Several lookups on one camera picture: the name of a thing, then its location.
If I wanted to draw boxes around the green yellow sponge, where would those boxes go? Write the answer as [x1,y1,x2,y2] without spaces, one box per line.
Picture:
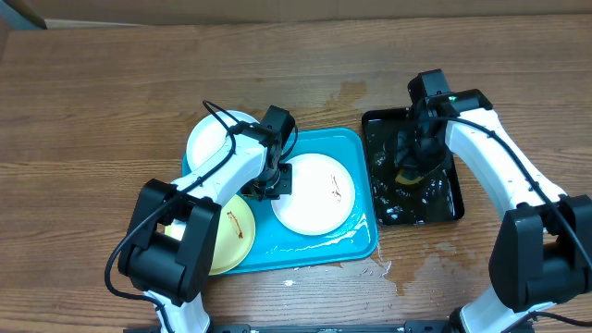
[395,169,424,186]

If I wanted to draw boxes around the white plate with stain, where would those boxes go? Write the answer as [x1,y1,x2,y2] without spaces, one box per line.
[272,154,356,236]

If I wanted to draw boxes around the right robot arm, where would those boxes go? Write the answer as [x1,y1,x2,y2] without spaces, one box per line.
[395,69,591,332]

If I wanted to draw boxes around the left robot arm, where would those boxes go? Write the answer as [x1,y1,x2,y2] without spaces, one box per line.
[105,105,298,332]

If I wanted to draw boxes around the black rectangular tray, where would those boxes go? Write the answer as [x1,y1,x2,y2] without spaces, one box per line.
[362,107,464,226]

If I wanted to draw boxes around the yellow plate with stain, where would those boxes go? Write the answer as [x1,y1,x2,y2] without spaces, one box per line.
[164,193,256,278]

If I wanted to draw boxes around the cardboard backdrop panel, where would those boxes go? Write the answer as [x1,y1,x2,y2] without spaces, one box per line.
[1,0,591,30]

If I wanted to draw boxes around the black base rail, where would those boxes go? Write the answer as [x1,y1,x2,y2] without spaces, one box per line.
[122,319,463,333]

